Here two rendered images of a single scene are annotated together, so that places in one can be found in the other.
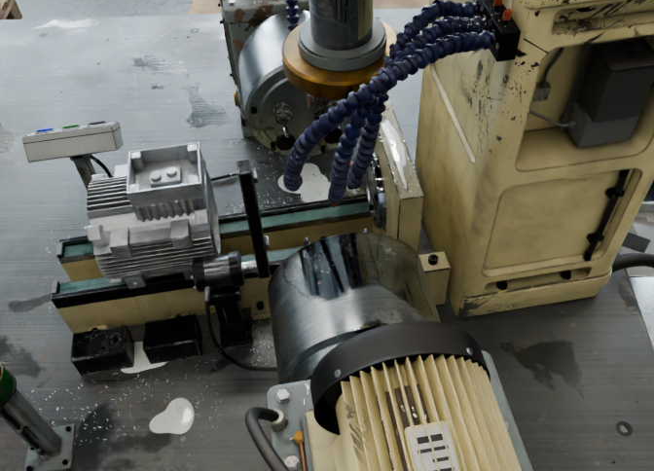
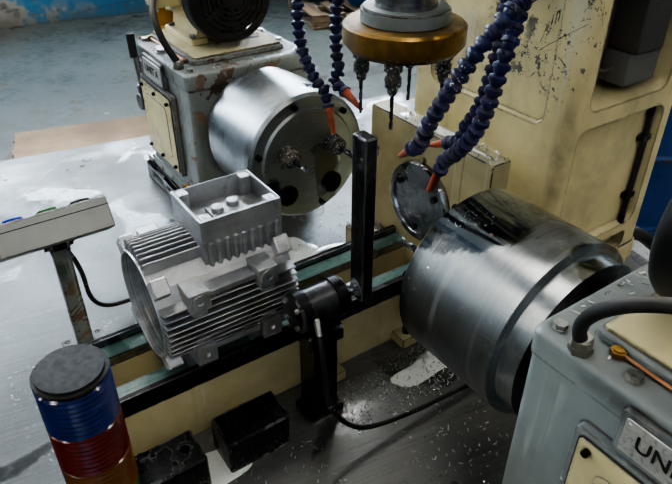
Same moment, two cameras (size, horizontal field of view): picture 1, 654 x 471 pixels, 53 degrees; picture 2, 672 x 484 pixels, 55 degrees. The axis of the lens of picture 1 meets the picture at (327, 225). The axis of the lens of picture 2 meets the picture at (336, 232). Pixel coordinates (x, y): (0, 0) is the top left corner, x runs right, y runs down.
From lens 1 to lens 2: 0.58 m
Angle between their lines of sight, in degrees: 26
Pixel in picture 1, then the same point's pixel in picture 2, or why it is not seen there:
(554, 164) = (612, 104)
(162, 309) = (220, 404)
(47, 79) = not seen: outside the picture
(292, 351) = (504, 309)
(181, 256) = (262, 301)
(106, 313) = (154, 427)
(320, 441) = (648, 342)
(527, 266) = not seen: hidden behind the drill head
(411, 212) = (499, 183)
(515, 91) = (600, 12)
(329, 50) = (410, 13)
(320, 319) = (522, 261)
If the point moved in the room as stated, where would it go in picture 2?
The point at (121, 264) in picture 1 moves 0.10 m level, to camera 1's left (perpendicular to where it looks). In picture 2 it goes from (196, 325) to (118, 350)
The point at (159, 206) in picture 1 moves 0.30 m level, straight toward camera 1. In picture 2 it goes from (232, 240) to (413, 342)
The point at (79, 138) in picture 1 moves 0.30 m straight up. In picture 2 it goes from (66, 218) to (12, 16)
